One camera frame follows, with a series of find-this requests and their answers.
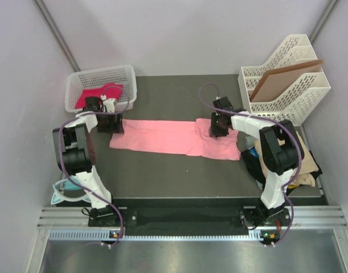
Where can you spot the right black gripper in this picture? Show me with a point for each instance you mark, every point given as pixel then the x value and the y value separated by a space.
pixel 214 132

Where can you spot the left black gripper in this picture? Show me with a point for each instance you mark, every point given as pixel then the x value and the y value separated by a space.
pixel 117 128

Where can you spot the pink t-shirt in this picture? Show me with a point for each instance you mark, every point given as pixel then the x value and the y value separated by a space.
pixel 191 138

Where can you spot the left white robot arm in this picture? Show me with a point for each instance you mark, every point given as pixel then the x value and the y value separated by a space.
pixel 75 156

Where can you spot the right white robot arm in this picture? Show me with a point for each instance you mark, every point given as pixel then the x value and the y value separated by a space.
pixel 280 149

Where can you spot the magenta folded t-shirt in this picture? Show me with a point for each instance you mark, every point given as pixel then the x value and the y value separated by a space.
pixel 110 90

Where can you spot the grey folded t-shirt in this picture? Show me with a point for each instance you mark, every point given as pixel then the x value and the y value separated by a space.
pixel 249 142

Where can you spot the black t-shirt with blue print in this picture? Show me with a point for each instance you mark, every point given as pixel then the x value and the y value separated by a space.
pixel 251 160

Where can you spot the white plastic mesh basket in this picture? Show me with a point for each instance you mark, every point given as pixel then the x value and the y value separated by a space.
pixel 94 78

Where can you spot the brown cardboard sheet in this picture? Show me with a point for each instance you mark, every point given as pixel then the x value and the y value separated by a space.
pixel 275 82

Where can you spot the white perforated file organizer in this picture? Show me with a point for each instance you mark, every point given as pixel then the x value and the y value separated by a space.
pixel 301 98

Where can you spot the teal headphones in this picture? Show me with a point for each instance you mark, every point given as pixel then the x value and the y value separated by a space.
pixel 65 191

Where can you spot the beige folded t-shirt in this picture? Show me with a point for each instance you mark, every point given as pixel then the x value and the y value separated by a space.
pixel 308 166

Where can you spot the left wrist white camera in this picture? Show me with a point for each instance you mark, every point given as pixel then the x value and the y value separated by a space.
pixel 109 104

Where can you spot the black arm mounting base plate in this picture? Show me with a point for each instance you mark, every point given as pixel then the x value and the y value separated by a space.
pixel 248 218

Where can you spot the aluminium frame rail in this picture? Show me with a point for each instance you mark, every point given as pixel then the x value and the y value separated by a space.
pixel 304 217

